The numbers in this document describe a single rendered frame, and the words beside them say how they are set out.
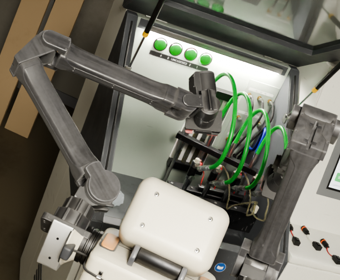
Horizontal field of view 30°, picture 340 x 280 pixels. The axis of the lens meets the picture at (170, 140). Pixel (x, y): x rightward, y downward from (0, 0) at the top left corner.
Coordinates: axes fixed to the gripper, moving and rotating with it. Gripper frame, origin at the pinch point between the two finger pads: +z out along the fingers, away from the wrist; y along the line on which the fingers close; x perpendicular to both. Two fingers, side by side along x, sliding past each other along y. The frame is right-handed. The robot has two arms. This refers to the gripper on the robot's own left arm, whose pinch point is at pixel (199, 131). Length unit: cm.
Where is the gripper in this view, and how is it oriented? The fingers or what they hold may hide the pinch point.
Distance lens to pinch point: 186.0
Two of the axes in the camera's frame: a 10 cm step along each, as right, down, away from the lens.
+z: -1.0, 3.5, 9.3
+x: -0.7, 9.3, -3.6
